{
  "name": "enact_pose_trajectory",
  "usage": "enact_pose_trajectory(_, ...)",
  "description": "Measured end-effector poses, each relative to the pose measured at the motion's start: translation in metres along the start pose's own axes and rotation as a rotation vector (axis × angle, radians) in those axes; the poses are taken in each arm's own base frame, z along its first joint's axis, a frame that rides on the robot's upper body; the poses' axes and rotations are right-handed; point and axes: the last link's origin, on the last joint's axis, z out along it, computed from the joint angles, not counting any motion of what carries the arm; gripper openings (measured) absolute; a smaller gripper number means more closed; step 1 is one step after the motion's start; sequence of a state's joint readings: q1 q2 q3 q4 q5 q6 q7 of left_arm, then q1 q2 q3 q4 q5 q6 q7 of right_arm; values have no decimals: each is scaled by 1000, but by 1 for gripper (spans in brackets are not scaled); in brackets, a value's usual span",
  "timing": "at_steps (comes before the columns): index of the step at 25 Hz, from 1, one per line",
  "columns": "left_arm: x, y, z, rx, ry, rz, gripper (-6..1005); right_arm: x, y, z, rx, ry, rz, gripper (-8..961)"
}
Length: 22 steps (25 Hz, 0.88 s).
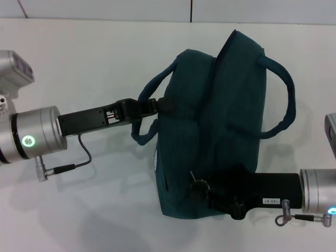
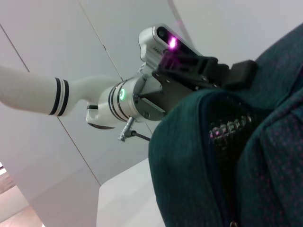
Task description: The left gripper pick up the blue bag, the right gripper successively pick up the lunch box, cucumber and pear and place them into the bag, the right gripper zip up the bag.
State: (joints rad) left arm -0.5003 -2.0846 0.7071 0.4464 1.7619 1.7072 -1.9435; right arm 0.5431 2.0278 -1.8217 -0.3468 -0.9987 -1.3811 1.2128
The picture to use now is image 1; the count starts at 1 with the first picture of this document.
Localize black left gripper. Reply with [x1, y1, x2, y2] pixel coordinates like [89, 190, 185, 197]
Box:
[57, 96, 176, 138]

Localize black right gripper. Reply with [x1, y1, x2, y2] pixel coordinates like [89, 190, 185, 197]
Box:
[190, 164, 303, 221]

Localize dark blue fabric bag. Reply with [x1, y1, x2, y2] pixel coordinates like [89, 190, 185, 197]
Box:
[131, 29, 297, 218]

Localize grey left arm cable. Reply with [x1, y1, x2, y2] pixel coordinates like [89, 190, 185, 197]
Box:
[35, 133, 92, 182]

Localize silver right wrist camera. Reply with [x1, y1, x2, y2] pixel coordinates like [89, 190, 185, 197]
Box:
[324, 112, 336, 160]

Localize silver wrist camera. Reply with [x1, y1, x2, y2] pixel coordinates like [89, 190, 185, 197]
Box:
[324, 112, 336, 160]
[0, 49, 35, 102]

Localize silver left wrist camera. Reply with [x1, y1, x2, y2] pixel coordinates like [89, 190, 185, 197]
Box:
[0, 49, 35, 102]

